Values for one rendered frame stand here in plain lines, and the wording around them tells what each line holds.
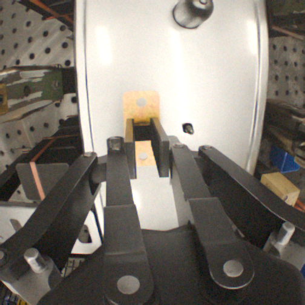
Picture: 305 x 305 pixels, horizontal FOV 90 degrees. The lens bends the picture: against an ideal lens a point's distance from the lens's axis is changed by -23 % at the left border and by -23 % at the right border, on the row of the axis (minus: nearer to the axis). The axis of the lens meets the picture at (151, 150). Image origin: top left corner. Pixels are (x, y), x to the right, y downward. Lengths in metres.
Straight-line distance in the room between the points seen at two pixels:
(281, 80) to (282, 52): 0.10
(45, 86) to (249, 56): 0.22
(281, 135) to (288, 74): 0.45
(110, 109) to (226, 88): 0.13
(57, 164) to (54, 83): 0.11
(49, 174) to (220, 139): 0.23
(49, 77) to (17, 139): 0.44
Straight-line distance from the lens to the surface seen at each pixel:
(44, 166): 0.28
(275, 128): 0.29
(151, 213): 0.27
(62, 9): 0.32
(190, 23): 0.20
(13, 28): 0.63
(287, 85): 0.71
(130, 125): 0.17
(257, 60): 0.25
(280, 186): 0.26
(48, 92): 0.21
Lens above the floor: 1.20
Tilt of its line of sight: 66 degrees down
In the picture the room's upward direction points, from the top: 165 degrees clockwise
